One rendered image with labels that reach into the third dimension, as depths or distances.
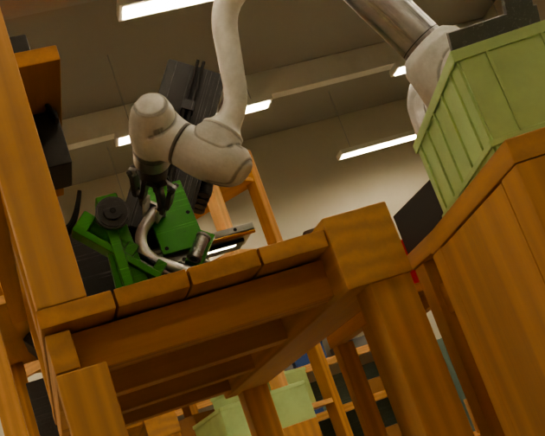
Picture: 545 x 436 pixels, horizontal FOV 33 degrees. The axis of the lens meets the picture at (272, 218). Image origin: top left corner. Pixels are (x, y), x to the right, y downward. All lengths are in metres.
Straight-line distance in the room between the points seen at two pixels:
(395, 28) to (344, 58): 8.81
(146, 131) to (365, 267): 0.59
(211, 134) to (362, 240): 0.45
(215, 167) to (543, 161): 0.92
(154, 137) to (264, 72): 8.50
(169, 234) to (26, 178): 0.71
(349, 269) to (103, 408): 0.52
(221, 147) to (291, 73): 8.58
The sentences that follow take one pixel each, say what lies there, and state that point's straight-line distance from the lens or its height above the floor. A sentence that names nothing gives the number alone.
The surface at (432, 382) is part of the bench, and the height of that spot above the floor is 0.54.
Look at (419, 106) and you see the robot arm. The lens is 2.09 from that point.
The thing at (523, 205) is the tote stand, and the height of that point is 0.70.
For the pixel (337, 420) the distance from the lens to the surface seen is 5.27.
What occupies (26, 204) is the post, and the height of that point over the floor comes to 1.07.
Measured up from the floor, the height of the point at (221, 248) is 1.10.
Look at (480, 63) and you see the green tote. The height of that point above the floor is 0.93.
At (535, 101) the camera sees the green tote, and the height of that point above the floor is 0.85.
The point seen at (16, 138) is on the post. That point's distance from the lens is 1.75.
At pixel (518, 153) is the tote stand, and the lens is 1.24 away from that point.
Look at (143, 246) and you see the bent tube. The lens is 2.29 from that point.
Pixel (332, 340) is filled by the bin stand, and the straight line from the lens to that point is 2.57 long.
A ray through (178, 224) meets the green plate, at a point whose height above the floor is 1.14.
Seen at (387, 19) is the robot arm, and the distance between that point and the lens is 1.98.
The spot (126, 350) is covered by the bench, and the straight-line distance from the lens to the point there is 1.72.
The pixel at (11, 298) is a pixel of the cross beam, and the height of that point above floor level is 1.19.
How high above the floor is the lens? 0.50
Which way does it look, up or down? 14 degrees up
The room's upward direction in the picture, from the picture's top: 20 degrees counter-clockwise
